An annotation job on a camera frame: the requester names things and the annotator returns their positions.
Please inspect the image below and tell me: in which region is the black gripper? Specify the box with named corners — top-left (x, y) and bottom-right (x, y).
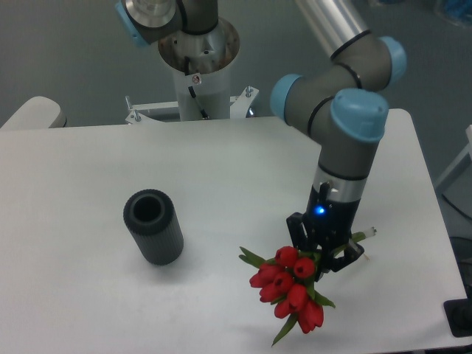
top-left (286, 184), bottom-right (364, 282)

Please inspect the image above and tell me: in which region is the red tulip bouquet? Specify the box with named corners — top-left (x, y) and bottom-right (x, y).
top-left (237, 225), bottom-right (378, 348)

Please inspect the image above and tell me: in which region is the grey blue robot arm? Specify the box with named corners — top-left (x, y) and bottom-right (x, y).
top-left (115, 1), bottom-right (407, 279)

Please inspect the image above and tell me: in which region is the black device at table edge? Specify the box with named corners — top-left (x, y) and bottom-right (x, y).
top-left (443, 299), bottom-right (471, 338)

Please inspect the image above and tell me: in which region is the dark grey ribbed vase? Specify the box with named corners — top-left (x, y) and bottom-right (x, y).
top-left (123, 189), bottom-right (184, 266)

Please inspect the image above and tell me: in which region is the white chair armrest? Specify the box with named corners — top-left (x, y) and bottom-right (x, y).
top-left (1, 96), bottom-right (67, 131)

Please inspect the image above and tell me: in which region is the white frame at right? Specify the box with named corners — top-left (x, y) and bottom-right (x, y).
top-left (434, 125), bottom-right (471, 193)

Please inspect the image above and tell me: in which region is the black pedestal cable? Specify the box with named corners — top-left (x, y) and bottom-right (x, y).
top-left (183, 55), bottom-right (210, 120)

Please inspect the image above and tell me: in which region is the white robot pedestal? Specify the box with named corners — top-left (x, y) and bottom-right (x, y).
top-left (125, 18), bottom-right (259, 124)

